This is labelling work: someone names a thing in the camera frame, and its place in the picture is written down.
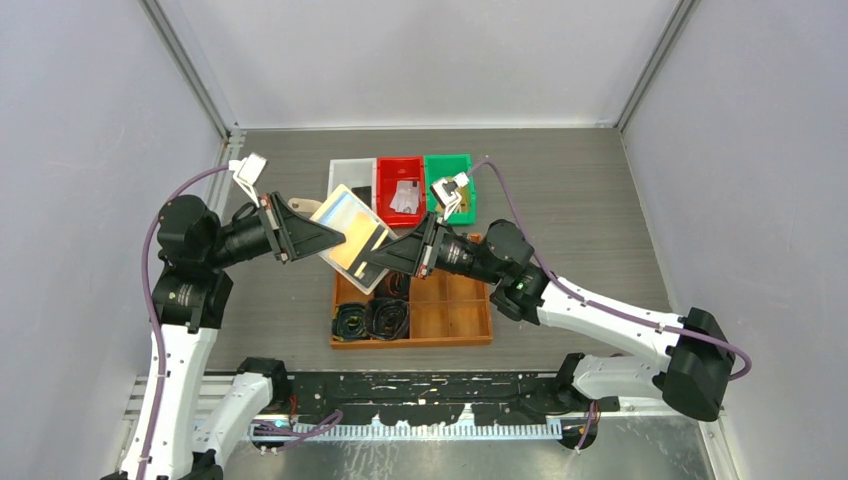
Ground aluminium front rail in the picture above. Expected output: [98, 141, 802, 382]
[124, 370, 726, 442]

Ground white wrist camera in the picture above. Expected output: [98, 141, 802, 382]
[429, 172, 469, 222]
[228, 153, 267, 207]

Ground gold credit card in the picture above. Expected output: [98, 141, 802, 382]
[328, 213, 388, 281]

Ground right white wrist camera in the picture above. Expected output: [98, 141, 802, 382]
[429, 172, 469, 222]

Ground black card in white bin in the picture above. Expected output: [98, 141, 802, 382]
[351, 186, 373, 208]

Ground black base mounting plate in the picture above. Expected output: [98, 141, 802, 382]
[260, 371, 589, 427]

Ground green plastic bin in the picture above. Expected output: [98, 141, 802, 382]
[424, 154, 477, 226]

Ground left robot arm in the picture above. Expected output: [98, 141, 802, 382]
[111, 192, 345, 479]

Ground gold cards in green bin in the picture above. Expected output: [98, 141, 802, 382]
[455, 174, 474, 213]

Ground white card in red bin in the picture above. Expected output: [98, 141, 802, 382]
[389, 180, 420, 215]

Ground rolled black belt middle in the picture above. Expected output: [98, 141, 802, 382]
[374, 271, 411, 301]

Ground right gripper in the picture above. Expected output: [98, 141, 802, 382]
[365, 210, 503, 285]

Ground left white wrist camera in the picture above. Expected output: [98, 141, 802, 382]
[228, 153, 267, 207]

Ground wooden compartment tray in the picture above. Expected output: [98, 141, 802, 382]
[329, 270, 493, 350]

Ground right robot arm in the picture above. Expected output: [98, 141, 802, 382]
[366, 214, 742, 422]

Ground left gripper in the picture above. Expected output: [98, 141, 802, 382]
[204, 191, 345, 269]

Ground red plastic bin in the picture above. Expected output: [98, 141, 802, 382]
[376, 156, 426, 228]

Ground rolled belt bottom left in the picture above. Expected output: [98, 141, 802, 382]
[331, 302, 369, 342]

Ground white plastic bin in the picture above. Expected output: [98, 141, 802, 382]
[326, 158, 377, 210]

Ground large rolled black belt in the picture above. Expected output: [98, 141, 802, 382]
[365, 297, 410, 341]

